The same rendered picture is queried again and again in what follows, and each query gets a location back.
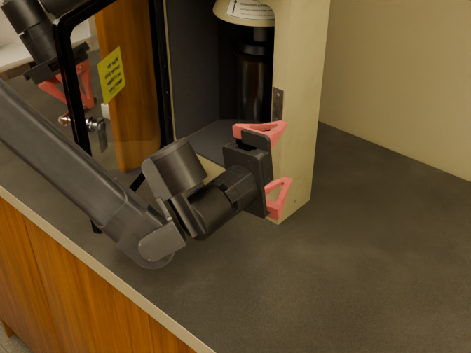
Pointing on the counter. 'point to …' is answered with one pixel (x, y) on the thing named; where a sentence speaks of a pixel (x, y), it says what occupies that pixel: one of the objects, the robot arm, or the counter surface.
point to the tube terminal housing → (291, 95)
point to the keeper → (277, 104)
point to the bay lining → (202, 64)
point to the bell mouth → (244, 12)
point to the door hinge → (164, 69)
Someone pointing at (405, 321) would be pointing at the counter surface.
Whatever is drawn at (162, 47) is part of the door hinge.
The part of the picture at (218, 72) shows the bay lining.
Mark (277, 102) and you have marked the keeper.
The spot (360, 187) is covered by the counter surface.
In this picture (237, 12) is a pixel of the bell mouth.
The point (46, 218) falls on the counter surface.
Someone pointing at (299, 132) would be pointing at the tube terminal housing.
